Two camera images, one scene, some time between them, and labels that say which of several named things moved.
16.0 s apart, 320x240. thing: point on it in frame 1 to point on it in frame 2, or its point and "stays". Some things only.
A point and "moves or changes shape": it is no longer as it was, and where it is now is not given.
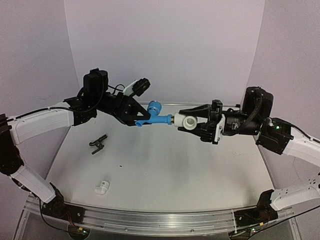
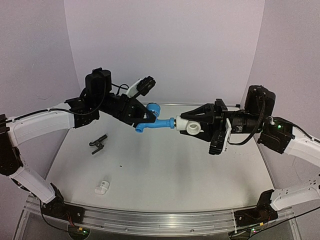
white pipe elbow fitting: [188, 122] stays
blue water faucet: [154, 108] moves or changes shape
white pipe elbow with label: [102, 189] stays
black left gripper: [125, 108] stays
